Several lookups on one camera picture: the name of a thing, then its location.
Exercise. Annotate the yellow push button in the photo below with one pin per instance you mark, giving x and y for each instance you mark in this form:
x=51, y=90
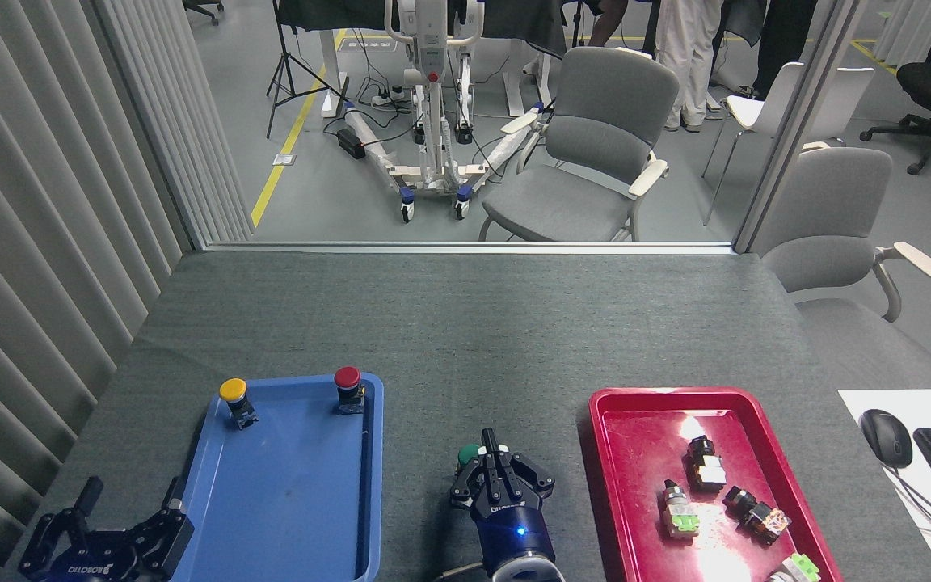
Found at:
x=233, y=394

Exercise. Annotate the white plastic chair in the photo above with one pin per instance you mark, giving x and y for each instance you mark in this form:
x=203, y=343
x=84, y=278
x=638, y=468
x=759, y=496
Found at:
x=768, y=105

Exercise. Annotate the black tripod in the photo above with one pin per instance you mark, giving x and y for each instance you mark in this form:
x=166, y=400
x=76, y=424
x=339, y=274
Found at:
x=284, y=73

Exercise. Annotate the white power strip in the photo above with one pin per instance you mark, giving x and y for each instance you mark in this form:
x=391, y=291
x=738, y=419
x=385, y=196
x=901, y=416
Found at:
x=389, y=95

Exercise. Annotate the black power adapter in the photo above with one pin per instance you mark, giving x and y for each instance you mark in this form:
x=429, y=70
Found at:
x=350, y=143

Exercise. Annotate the black computer mouse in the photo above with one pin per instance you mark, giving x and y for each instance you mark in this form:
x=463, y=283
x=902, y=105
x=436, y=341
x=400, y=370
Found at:
x=886, y=436

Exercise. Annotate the white stand on wheels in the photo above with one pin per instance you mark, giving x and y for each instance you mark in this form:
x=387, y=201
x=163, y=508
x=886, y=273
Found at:
x=431, y=105

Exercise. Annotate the black cloth covered table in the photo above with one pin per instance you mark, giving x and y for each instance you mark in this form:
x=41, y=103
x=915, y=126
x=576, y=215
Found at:
x=328, y=14

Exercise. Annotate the blue plastic tray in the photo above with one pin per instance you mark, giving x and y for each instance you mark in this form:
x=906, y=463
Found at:
x=288, y=485

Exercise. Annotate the black switch with amber block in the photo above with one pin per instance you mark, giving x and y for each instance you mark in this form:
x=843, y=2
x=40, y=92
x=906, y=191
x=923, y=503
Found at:
x=756, y=516

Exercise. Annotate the person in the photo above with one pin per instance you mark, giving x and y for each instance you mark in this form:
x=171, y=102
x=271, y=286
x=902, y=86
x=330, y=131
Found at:
x=781, y=40
x=607, y=20

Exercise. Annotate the red plastic tray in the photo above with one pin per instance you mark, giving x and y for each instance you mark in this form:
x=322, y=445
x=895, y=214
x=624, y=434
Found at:
x=643, y=436

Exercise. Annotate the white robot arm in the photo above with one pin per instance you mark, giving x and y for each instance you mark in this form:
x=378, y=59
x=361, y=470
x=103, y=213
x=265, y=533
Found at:
x=526, y=570

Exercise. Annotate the black and white switch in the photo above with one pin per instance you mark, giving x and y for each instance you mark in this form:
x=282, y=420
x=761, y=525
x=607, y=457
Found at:
x=705, y=465

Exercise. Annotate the silver knob switch green base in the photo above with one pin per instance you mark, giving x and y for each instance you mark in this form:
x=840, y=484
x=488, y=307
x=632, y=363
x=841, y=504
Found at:
x=680, y=513

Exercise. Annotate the white and green switch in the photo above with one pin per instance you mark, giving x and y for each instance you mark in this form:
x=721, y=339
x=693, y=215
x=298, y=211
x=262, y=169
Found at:
x=797, y=568

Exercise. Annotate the silver post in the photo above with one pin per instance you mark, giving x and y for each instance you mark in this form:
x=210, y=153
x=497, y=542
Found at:
x=797, y=121

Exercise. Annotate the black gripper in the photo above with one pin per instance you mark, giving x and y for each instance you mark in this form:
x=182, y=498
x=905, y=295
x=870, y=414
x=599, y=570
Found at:
x=102, y=562
x=514, y=529

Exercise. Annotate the green push button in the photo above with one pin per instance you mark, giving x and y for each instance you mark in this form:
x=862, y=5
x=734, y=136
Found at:
x=466, y=457

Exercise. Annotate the red push button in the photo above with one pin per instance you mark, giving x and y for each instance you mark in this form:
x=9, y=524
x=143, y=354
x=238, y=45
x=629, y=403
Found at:
x=347, y=381

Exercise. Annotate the grey armchair with beige armrests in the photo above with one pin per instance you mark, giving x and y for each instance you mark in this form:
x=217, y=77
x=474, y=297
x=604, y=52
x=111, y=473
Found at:
x=829, y=218
x=595, y=137

